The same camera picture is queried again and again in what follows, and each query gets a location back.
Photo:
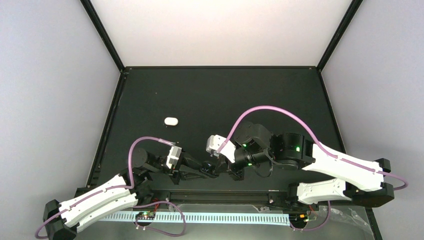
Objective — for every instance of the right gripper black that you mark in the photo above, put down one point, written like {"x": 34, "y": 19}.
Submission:
{"x": 237, "y": 173}

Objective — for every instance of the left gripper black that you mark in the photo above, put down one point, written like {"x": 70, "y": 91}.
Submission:
{"x": 175, "y": 172}

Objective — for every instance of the white earbud charging case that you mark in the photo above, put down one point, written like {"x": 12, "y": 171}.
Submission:
{"x": 171, "y": 121}

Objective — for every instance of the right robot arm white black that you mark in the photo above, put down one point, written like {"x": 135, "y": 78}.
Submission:
{"x": 352, "y": 179}

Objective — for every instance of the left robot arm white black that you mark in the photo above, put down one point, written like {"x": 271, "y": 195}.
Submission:
{"x": 128, "y": 189}

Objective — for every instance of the left circuit board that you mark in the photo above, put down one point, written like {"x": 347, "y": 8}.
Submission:
{"x": 145, "y": 216}

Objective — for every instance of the circuit board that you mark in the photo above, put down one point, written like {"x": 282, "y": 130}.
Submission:
{"x": 145, "y": 216}
{"x": 302, "y": 218}

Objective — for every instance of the right circuit board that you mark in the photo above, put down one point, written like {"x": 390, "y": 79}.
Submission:
{"x": 302, "y": 218}

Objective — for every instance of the clear plastic sheet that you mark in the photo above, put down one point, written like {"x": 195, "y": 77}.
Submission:
{"x": 344, "y": 223}

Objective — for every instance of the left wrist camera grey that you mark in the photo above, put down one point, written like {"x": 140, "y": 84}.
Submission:
{"x": 173, "y": 156}

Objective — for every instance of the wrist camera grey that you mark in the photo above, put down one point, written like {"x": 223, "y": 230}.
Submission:
{"x": 216, "y": 146}
{"x": 173, "y": 156}

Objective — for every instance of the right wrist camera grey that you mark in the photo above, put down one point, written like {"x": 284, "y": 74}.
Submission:
{"x": 216, "y": 146}

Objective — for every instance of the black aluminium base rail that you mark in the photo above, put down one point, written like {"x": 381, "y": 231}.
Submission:
{"x": 204, "y": 192}

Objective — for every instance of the white slotted cable duct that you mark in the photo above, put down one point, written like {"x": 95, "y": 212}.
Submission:
{"x": 278, "y": 219}

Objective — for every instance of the black frame post left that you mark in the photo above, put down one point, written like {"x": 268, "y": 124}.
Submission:
{"x": 102, "y": 32}

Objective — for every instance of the black frame post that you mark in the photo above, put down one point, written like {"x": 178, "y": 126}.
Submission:
{"x": 102, "y": 32}
{"x": 339, "y": 32}

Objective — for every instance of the black frame post right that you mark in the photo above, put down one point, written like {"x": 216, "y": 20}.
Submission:
{"x": 339, "y": 32}

